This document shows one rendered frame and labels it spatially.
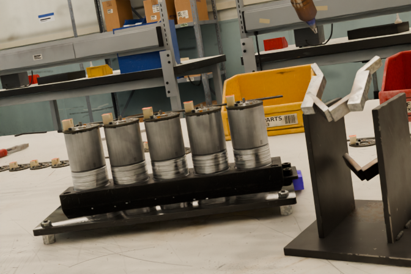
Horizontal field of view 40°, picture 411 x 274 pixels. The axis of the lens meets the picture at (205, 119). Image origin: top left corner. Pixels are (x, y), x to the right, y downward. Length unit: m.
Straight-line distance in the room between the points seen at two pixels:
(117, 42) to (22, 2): 3.24
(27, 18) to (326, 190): 5.90
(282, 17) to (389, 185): 2.40
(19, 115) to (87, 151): 5.99
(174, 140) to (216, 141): 0.03
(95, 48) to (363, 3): 1.39
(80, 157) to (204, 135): 0.08
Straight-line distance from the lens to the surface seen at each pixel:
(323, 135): 0.29
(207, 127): 0.37
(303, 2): 0.24
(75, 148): 0.39
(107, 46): 3.05
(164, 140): 0.37
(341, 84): 4.79
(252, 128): 0.37
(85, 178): 0.39
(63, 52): 3.22
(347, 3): 2.59
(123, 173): 0.38
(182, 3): 4.71
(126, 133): 0.38
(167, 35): 2.91
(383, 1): 2.57
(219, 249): 0.30
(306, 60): 2.70
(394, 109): 0.28
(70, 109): 5.93
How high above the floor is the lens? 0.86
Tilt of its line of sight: 8 degrees down
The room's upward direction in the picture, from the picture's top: 9 degrees counter-clockwise
